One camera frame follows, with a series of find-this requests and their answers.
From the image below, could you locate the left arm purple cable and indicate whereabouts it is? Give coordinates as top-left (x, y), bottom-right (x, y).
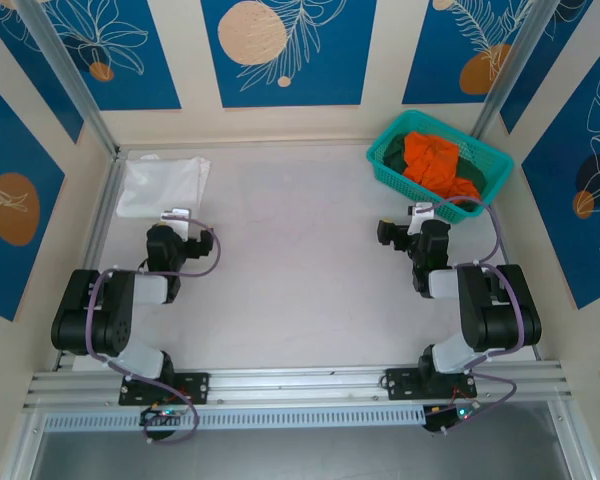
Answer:
top-left (86, 219), bottom-right (225, 445)

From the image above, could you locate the blue floral wall panel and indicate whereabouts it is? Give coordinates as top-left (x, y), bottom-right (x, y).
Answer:
top-left (32, 0), bottom-right (182, 112)
top-left (499, 0), bottom-right (600, 135)
top-left (402, 0), bottom-right (536, 106)
top-left (0, 72), bottom-right (66, 322)
top-left (201, 0), bottom-right (379, 109)
top-left (0, 0), bottom-right (85, 145)
top-left (521, 47), bottom-right (600, 310)

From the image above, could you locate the right white camera bracket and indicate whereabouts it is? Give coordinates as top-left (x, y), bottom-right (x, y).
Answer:
top-left (407, 201), bottom-right (437, 235)

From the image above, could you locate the orange t-shirt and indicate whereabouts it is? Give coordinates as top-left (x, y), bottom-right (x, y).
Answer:
top-left (402, 130), bottom-right (481, 201)

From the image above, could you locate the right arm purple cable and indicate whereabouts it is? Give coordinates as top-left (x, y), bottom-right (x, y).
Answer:
top-left (427, 196), bottom-right (529, 436)

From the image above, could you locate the aluminium frame beam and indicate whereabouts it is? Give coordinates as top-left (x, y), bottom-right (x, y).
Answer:
top-left (22, 360), bottom-right (574, 415)

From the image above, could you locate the left white camera bracket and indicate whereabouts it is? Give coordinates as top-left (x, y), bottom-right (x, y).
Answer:
top-left (159, 206), bottom-right (192, 237)

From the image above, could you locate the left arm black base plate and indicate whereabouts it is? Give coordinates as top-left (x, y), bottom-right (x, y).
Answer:
top-left (118, 372), bottom-right (211, 406)

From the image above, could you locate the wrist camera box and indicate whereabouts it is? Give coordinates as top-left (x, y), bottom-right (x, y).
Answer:
top-left (419, 219), bottom-right (452, 254)
top-left (186, 228), bottom-right (215, 260)

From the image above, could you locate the dark green t-shirt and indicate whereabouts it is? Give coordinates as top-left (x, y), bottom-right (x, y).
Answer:
top-left (382, 137), bottom-right (487, 211)

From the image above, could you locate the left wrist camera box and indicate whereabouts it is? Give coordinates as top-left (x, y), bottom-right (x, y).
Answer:
top-left (186, 228), bottom-right (215, 260)

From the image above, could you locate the white slotted cable duct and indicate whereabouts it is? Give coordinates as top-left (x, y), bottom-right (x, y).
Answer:
top-left (43, 404), bottom-right (427, 432)

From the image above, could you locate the white camera bracket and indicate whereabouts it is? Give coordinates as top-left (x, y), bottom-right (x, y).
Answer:
top-left (407, 201), bottom-right (437, 235)
top-left (159, 206), bottom-right (192, 237)

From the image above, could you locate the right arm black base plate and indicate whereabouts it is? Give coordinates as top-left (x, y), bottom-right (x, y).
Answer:
top-left (385, 367), bottom-right (479, 401)

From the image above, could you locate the aluminium corner post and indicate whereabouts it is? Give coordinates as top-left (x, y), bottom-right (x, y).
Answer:
top-left (15, 0), bottom-right (121, 157)
top-left (471, 0), bottom-right (555, 142)

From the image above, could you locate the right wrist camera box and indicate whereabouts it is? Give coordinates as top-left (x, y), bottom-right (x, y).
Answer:
top-left (419, 219), bottom-right (452, 254)

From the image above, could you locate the teal plastic basket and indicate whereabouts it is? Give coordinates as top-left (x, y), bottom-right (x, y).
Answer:
top-left (365, 109), bottom-right (515, 225)

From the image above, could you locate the white folded t-shirt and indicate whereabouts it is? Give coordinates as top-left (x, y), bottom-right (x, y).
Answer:
top-left (115, 154), bottom-right (214, 221)

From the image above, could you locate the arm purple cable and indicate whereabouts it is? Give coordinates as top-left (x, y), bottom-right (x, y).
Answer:
top-left (86, 219), bottom-right (225, 445)
top-left (427, 196), bottom-right (529, 436)

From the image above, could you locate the grey metal lower shelf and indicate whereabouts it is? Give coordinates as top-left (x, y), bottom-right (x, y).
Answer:
top-left (29, 428), bottom-right (571, 480)

